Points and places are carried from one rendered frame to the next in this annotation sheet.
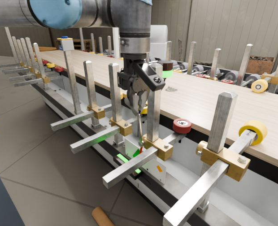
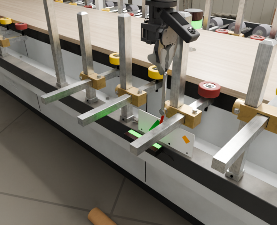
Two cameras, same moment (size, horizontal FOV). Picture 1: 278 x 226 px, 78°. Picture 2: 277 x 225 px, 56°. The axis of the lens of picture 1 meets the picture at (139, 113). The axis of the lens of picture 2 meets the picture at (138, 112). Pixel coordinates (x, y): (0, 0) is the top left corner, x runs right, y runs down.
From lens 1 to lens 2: 0.24 m
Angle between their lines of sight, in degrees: 5
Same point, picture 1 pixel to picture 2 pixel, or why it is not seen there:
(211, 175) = (252, 126)
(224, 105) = (265, 54)
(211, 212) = (247, 179)
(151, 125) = (177, 87)
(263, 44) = not seen: outside the picture
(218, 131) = (257, 83)
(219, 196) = (253, 169)
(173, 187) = (202, 159)
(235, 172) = (274, 125)
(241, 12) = not seen: outside the picture
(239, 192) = (275, 161)
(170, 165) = not seen: hidden behind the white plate
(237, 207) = (274, 178)
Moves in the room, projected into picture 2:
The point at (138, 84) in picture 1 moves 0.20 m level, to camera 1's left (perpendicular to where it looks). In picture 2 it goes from (167, 37) to (94, 39)
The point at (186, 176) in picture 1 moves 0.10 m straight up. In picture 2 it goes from (213, 152) to (217, 132)
